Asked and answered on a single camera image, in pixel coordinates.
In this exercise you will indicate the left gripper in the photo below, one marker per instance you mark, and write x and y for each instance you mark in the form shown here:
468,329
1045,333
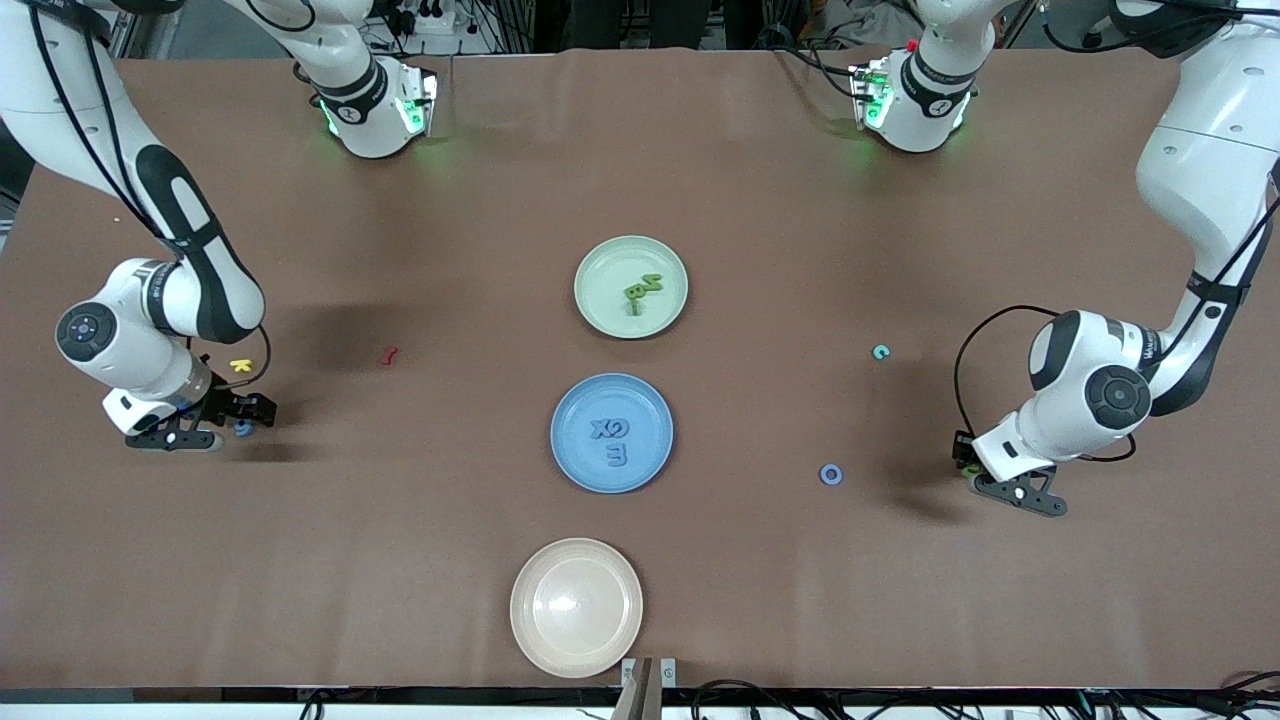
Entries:
963,450

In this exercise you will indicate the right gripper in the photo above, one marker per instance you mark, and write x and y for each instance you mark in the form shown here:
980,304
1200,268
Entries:
226,402

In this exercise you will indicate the green letter N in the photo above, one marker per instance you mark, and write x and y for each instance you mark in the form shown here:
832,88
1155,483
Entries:
652,283

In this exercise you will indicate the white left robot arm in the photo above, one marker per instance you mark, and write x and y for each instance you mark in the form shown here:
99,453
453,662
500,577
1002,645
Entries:
1210,150

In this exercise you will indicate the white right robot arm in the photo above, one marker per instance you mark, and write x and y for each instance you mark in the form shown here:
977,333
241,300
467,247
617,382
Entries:
130,340

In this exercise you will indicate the blue letter o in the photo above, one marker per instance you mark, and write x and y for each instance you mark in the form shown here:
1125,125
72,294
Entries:
823,474

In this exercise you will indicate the brown table cover sheet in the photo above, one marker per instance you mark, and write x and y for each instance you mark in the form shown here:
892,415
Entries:
800,600

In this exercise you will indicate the blue plate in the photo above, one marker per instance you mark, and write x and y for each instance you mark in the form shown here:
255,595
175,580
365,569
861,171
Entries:
580,460

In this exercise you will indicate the beige plate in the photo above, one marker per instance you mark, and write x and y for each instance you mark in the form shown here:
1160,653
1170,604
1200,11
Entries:
576,608

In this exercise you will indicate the light green plate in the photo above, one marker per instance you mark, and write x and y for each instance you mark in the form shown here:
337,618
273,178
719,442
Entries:
610,270

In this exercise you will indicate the white power strip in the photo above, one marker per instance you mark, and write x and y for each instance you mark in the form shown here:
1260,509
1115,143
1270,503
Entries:
432,22

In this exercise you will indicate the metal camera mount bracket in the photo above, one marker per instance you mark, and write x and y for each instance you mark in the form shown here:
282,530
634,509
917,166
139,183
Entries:
648,690

